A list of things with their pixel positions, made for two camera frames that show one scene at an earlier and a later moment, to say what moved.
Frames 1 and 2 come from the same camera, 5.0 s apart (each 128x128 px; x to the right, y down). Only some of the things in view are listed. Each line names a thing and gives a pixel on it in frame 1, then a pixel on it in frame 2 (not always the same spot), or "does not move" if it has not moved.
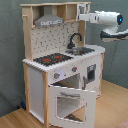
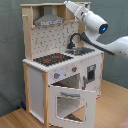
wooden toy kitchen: (62, 74) does not move
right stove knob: (74, 69) does not move
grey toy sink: (79, 50) does not move
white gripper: (92, 17) → (77, 10)
